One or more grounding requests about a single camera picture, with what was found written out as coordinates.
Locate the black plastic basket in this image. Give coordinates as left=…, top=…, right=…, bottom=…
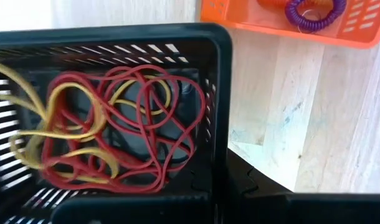
left=0, top=22, right=234, bottom=224

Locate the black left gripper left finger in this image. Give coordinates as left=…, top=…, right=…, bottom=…
left=171, top=155, right=215, bottom=195

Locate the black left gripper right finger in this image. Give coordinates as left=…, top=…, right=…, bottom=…
left=227, top=148, right=295, bottom=224

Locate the orange plastic basket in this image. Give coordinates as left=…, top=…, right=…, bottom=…
left=199, top=0, right=380, bottom=50

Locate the purple coil wristband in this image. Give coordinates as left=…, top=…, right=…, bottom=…
left=284, top=0, right=348, bottom=34

